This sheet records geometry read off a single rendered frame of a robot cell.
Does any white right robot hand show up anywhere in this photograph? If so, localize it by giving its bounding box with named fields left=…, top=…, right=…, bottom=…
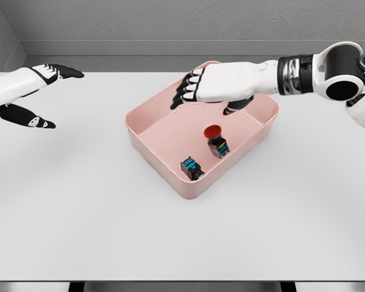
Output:
left=170, top=62, right=260, bottom=116

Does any pink rectangular basket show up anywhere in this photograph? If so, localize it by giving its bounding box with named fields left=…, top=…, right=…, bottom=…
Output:
left=124, top=60, right=280, bottom=201

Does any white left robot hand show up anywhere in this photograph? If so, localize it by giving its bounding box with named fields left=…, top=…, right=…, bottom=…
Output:
left=0, top=63, right=85, bottom=130

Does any red-button industrial switch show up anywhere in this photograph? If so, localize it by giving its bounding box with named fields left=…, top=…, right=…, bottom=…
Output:
left=203, top=124, right=231, bottom=159

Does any black industrial switch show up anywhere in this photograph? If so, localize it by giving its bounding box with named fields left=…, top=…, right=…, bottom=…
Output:
left=179, top=156, right=206, bottom=181

